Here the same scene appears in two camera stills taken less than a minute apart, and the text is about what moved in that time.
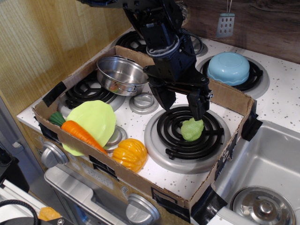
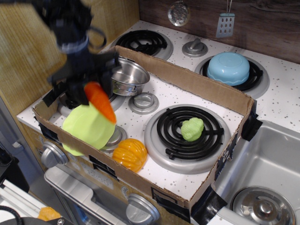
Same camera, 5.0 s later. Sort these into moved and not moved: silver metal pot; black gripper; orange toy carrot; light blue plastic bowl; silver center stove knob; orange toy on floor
Moved: black gripper; orange toy carrot
Not moved: orange toy on floor; light blue plastic bowl; silver metal pot; silver center stove knob
